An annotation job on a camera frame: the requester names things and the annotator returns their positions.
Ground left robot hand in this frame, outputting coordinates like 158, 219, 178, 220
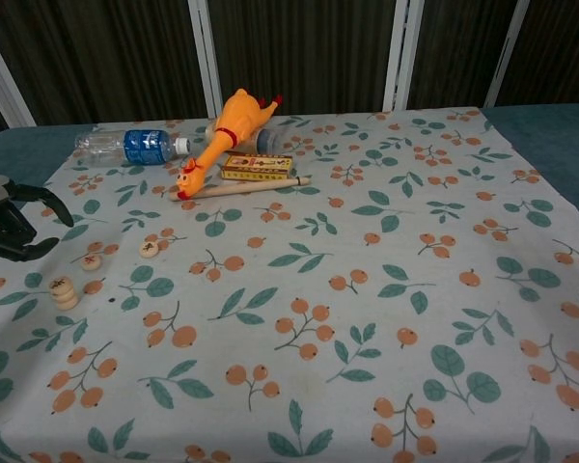
0, 175, 75, 263

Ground yellow red small box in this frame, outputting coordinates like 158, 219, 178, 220
220, 152, 294, 183

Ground teal table cover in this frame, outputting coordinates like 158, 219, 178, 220
0, 101, 579, 228

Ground clear water bottle blue label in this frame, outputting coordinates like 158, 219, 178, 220
74, 128, 194, 168

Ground wooden stick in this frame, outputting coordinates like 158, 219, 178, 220
167, 175, 313, 203

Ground orange rubber chicken toy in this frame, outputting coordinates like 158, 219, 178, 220
175, 88, 284, 202

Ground clear bottle grey contents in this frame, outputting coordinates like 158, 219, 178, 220
205, 120, 284, 151

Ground floral print tablecloth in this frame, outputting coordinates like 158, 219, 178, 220
0, 106, 579, 463

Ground white partition frame post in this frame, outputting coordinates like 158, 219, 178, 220
483, 0, 533, 109
187, 0, 224, 120
382, 0, 425, 113
0, 18, 36, 128

